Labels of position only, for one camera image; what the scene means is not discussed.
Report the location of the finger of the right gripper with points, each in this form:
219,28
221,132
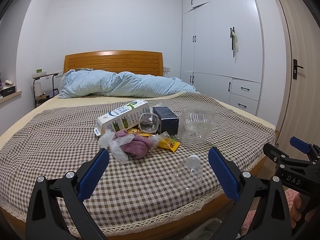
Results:
311,150
286,164

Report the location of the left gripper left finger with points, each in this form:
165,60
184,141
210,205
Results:
44,216

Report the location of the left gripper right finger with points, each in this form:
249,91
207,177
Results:
271,219

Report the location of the clear disposable plastic glove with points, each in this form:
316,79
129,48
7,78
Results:
109,140

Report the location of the clear plastic water bottle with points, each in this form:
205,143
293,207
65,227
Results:
188,174

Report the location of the clear plastic clamshell container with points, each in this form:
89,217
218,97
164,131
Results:
195,126

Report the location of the white milk carton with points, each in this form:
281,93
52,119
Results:
124,117

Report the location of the clear christmas glass cup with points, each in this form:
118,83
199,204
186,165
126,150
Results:
148,123

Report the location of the dark blue cardboard box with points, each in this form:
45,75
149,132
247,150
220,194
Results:
168,121

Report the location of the lined trash bin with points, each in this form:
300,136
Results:
204,231

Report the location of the person right hand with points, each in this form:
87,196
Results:
295,213

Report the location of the beige room door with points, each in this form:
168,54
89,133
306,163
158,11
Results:
299,116

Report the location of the purple towel cloth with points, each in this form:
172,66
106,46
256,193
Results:
138,147

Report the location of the brown checkered bedspread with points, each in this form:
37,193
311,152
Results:
131,197

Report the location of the yellow snack packet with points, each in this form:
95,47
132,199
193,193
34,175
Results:
153,140

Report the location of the wooden window sill shelf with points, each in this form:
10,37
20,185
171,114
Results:
6,98

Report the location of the black metal side rack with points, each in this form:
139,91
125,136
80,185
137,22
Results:
45,86

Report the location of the white built-in wardrobe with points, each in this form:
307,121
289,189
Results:
207,60

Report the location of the bag hanging on wardrobe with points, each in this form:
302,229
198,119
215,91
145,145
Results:
234,41

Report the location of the light blue duvet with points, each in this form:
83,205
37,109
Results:
84,82

